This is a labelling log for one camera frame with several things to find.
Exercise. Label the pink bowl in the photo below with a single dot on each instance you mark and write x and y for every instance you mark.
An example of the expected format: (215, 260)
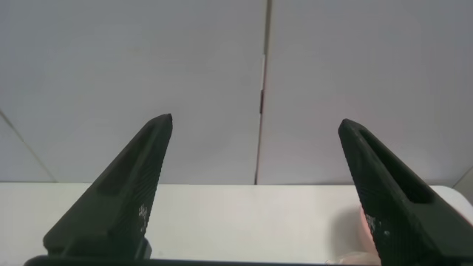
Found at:
(366, 225)

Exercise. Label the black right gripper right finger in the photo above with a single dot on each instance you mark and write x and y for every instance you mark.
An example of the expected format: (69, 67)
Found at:
(403, 207)

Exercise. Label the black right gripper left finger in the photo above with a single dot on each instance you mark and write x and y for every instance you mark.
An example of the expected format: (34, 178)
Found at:
(118, 199)

